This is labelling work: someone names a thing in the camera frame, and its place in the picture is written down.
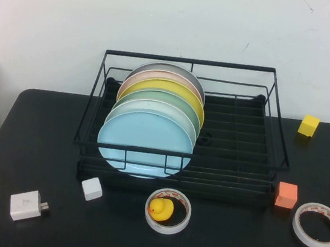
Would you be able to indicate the orange cube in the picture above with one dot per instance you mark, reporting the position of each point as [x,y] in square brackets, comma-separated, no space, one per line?
[286,194]

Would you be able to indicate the yellow rubber duck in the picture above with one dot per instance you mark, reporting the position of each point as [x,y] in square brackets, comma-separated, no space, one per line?
[162,210]

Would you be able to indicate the white USB charger plug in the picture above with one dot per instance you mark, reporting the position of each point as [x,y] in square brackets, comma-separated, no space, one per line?
[25,205]

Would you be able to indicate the white cube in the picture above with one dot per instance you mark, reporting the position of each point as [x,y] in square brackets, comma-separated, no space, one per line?
[91,189]

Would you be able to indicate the yellow cube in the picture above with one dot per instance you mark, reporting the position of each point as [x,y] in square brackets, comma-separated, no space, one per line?
[308,125]

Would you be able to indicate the grey plate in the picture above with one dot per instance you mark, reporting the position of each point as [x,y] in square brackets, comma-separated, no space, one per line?
[160,67]

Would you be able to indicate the pale mint plate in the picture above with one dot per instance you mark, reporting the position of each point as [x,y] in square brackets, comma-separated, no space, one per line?
[143,106]

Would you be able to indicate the white tape roll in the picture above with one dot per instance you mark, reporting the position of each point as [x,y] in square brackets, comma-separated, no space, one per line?
[313,244]
[166,229]

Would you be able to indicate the pink plate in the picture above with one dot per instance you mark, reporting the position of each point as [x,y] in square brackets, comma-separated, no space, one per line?
[146,77]

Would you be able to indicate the green plate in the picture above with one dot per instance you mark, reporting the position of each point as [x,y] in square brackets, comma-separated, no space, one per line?
[156,96]

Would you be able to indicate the yellow plate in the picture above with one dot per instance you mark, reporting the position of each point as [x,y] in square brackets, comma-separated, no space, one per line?
[163,86]

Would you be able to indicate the light blue plate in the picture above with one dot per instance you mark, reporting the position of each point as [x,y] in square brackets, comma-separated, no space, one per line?
[145,136]

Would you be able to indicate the black plastic drip tray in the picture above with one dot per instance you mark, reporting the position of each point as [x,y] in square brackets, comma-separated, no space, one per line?
[219,193]

